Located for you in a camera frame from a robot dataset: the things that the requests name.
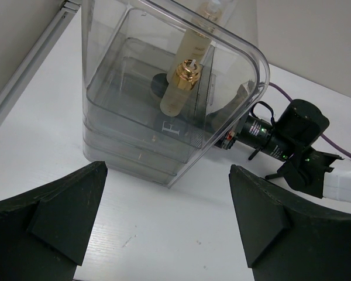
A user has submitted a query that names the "aluminium left side rail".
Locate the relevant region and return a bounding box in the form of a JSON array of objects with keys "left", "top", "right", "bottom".
[{"left": 0, "top": 1, "right": 81, "bottom": 126}]

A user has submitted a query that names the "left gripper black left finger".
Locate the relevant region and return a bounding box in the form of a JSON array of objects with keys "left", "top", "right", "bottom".
[{"left": 0, "top": 161, "right": 108, "bottom": 280}]

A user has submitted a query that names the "black makeup brush orange tip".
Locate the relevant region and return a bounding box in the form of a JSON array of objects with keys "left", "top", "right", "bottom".
[{"left": 264, "top": 173, "right": 285, "bottom": 180}]

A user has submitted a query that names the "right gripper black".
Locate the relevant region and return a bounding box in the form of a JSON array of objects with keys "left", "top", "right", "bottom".
[{"left": 206, "top": 81, "right": 297, "bottom": 162}]

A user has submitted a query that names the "small beige bottle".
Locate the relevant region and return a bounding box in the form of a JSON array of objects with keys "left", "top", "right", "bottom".
[{"left": 160, "top": 59, "right": 202, "bottom": 117}]

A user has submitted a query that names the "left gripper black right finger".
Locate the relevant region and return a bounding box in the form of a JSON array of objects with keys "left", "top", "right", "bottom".
[{"left": 229, "top": 165, "right": 351, "bottom": 280}]

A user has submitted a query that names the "clear acrylic organizer box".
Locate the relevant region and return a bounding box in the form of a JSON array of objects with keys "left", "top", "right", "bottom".
[{"left": 81, "top": 1, "right": 270, "bottom": 187}]

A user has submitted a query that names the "black makeup brush angled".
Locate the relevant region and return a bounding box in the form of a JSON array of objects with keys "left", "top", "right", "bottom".
[{"left": 248, "top": 148, "right": 262, "bottom": 161}]

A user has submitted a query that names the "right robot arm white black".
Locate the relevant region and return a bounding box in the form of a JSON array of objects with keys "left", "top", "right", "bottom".
[{"left": 215, "top": 83, "right": 351, "bottom": 203}]

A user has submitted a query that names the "black lidded cream jar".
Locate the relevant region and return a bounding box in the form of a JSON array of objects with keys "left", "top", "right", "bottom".
[{"left": 149, "top": 73, "right": 168, "bottom": 102}]

